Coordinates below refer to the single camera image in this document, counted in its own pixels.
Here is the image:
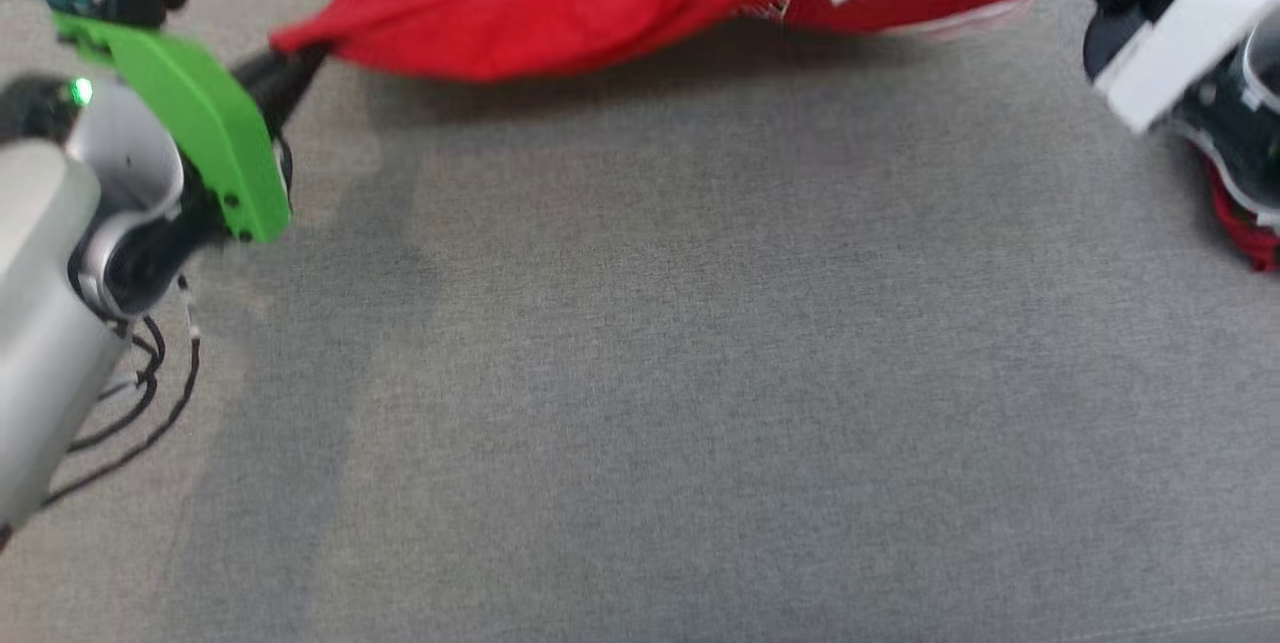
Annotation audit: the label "grey fabric sofa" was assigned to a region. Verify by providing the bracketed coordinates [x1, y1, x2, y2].
[0, 0, 1280, 643]

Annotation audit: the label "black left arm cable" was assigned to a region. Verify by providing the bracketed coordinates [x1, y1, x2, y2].
[42, 273, 203, 511]

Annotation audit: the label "red shorts with white stripes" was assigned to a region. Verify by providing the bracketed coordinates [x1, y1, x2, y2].
[1204, 161, 1280, 274]

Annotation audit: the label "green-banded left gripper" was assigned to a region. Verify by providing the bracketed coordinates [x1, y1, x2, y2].
[53, 13, 332, 246]

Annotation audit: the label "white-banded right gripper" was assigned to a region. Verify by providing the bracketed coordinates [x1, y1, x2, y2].
[1085, 0, 1280, 136]

